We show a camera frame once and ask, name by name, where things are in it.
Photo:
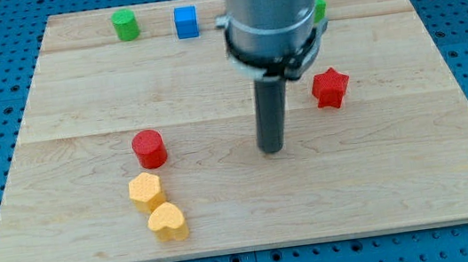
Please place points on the green block behind arm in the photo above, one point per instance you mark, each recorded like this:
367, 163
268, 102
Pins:
319, 10

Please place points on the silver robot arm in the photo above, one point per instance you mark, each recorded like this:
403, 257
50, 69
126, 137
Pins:
269, 28

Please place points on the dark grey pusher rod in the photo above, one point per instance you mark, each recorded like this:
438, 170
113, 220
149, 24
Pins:
270, 111

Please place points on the red cylinder block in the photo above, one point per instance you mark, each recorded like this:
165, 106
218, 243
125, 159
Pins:
149, 148

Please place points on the wooden board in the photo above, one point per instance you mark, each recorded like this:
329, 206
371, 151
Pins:
393, 158

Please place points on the red star block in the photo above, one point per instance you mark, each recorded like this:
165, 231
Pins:
329, 88

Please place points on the yellow hexagon block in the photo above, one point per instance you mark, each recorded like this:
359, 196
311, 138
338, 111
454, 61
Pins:
146, 192

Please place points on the yellow heart block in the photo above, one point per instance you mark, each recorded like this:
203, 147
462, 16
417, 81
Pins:
168, 223

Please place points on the blue cube block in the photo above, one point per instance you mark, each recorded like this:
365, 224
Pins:
186, 22

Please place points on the green cylinder block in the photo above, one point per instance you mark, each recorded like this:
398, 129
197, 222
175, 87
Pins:
125, 24

